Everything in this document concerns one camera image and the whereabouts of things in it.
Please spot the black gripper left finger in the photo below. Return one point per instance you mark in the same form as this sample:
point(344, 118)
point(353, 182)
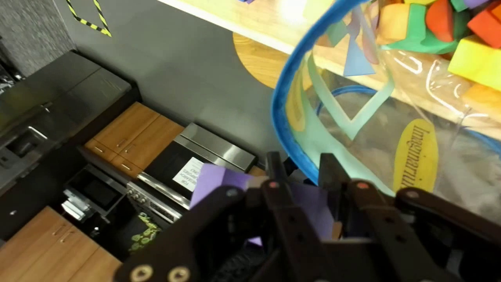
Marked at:
point(275, 209)

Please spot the wooden cabinet door panel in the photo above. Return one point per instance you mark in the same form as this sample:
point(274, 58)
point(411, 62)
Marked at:
point(133, 138)
point(51, 251)

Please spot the clear plastic bag blue trim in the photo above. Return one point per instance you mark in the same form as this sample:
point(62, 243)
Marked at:
point(364, 146)

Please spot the dark grey cabinet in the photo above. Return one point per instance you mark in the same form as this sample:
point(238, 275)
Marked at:
point(72, 99)

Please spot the orange red foam block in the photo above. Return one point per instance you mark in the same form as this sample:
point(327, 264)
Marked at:
point(486, 29)

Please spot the red rounded foam block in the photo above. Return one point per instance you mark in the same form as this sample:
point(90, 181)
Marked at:
point(438, 21)

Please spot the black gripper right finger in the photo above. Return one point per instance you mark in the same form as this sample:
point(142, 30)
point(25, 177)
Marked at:
point(364, 209)

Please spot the stainless steel panel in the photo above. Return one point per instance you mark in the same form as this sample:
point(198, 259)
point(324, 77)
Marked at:
point(216, 146)

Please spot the green foam block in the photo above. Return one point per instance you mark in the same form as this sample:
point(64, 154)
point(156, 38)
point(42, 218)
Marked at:
point(416, 44)

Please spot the black appliance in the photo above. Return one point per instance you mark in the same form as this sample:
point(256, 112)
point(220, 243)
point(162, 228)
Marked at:
point(166, 165)

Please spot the yellow rectangular foam block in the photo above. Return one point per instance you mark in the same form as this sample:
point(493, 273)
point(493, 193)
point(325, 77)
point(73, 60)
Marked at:
point(477, 63)

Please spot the yellow black hazard tape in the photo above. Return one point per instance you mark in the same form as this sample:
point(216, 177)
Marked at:
point(87, 22)

